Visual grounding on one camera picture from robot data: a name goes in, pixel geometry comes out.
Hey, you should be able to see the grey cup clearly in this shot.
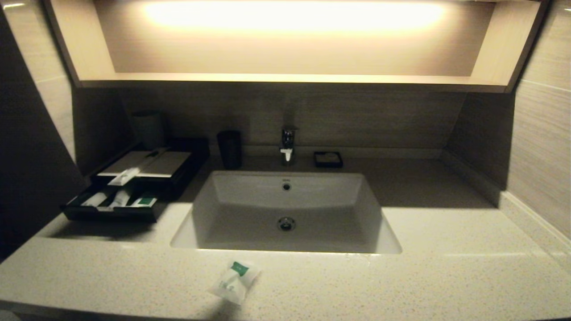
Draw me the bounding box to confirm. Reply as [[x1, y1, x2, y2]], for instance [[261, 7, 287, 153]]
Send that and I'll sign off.
[[132, 111, 166, 150]]

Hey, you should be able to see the white sachet green label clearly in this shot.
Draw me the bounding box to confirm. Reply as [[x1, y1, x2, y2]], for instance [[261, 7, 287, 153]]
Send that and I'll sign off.
[[206, 260, 261, 306]]

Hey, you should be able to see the wooden wall shelf niche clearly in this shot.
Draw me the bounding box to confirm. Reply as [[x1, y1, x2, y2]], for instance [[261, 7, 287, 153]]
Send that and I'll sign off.
[[42, 0, 551, 94]]

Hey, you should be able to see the warm light strip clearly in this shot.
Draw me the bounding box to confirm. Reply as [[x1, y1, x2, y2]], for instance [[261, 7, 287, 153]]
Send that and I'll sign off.
[[143, 0, 447, 34]]

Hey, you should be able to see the black amenity drawer box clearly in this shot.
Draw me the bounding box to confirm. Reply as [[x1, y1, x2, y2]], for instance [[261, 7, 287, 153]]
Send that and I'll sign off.
[[89, 137, 211, 203]]

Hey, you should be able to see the chrome faucet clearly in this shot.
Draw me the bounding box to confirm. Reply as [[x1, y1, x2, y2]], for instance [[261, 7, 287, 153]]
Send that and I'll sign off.
[[279, 126, 299, 166]]

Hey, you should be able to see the black soap dish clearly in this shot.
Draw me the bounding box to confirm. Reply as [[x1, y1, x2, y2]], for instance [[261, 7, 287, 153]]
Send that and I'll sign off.
[[313, 151, 344, 169]]

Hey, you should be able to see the long clear toothbrush packet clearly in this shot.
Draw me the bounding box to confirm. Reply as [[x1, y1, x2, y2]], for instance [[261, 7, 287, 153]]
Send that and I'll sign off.
[[108, 147, 171, 187]]

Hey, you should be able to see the black cup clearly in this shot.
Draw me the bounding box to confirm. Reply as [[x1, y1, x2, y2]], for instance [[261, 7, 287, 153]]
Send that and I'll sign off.
[[217, 130, 243, 170]]

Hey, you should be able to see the white sink basin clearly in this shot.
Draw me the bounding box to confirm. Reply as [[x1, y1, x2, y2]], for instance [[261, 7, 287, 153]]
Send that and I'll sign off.
[[170, 170, 403, 255]]

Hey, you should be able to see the white tube packet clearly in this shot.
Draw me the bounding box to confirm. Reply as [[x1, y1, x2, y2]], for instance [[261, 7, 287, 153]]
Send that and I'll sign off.
[[80, 192, 109, 208], [109, 189, 132, 209]]

